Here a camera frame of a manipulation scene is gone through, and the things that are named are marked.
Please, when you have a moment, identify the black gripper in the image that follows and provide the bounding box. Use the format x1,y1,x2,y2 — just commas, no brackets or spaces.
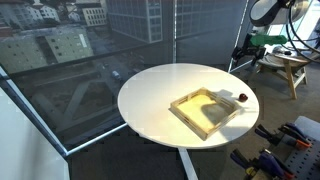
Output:
232,33,267,67

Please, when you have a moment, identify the dark red plum plush toy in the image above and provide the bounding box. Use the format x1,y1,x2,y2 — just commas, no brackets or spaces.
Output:
238,92,249,103

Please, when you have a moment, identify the shallow wooden tray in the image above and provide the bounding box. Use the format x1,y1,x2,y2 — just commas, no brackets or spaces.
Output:
169,87,242,141

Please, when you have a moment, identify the small dark device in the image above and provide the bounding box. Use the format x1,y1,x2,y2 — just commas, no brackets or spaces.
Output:
273,46,293,56

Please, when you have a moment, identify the wooden stool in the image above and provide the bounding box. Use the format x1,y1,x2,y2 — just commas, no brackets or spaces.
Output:
285,13,320,64
256,49,309,100

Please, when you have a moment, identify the straight metal window mullion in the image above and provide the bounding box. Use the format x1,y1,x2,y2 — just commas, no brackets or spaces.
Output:
171,0,178,64

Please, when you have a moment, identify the blue black orange clamp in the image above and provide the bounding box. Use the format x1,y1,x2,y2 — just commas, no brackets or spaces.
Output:
258,148,296,180
229,148,264,180
279,121,313,150
254,123,284,146

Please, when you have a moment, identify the grey perforated mounting board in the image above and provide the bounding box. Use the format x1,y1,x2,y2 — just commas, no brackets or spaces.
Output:
284,134,320,180

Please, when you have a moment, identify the white table base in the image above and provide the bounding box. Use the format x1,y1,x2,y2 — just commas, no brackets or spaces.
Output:
177,147,200,180

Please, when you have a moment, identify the window corner frame post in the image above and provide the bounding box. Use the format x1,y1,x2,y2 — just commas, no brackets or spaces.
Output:
227,0,250,73

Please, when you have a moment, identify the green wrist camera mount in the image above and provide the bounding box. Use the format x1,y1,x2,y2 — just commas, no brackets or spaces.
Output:
249,34,288,48

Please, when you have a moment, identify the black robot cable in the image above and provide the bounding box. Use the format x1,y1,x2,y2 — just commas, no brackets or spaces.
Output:
287,0,320,54

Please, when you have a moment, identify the metal window sill frame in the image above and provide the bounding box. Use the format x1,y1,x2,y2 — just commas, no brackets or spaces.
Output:
0,66,128,158

